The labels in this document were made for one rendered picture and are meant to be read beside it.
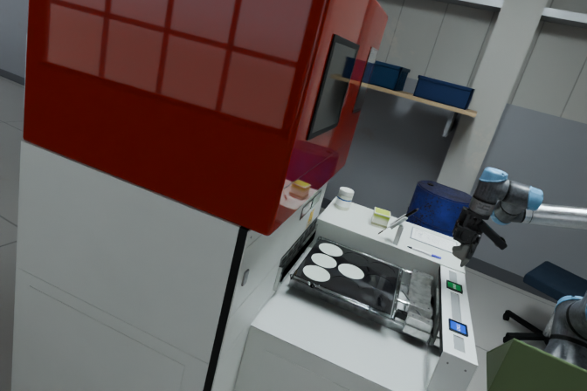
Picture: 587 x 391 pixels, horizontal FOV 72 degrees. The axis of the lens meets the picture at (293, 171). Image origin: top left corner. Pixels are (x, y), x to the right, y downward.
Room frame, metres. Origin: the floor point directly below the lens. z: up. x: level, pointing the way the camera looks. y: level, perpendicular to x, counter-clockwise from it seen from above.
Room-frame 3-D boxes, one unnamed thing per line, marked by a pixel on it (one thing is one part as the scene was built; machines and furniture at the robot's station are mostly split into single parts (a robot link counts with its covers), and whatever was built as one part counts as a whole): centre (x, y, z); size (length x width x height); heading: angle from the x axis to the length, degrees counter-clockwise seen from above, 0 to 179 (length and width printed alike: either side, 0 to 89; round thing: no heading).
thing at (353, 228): (1.69, -0.50, 0.89); 0.62 x 0.35 x 0.14; 75
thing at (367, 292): (1.35, -0.30, 0.90); 0.34 x 0.34 x 0.01; 75
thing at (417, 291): (1.30, -0.56, 0.87); 0.36 x 0.08 x 0.03; 165
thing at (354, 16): (1.30, 0.27, 1.52); 0.81 x 0.75 x 0.60; 165
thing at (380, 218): (1.71, -0.44, 1.00); 0.07 x 0.07 x 0.07; 82
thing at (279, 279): (1.39, -0.10, 0.89); 0.44 x 0.02 x 0.10; 165
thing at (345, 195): (1.81, -0.27, 1.01); 0.07 x 0.07 x 0.10
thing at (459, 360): (1.19, -0.63, 0.89); 0.55 x 0.09 x 0.14; 165
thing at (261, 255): (1.22, -0.03, 1.02); 0.81 x 0.03 x 0.40; 165
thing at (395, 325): (1.22, -0.33, 0.84); 0.50 x 0.02 x 0.03; 75
